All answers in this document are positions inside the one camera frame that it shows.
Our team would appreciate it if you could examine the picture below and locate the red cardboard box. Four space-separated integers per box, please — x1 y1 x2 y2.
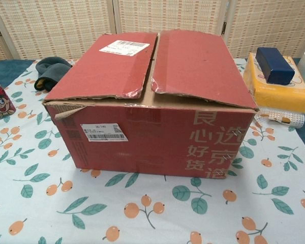
42 30 260 180

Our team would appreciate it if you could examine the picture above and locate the floral fruit print tablecloth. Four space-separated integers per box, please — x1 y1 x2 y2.
0 57 305 244

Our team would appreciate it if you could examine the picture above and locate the dark grey cloth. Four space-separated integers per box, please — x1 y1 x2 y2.
35 57 73 92

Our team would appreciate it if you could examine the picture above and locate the yellow tissue box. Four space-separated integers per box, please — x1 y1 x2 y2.
242 52 305 114

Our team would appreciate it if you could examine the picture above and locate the woven bamboo folding screen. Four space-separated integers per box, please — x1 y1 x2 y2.
0 0 305 64

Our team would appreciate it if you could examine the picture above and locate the dark blue rectangular case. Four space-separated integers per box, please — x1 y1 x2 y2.
255 47 295 84

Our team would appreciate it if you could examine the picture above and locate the white perforated mat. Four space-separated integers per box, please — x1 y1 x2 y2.
256 106 305 128

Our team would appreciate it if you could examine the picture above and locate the red cartoon drink can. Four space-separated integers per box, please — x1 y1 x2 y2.
0 82 16 119

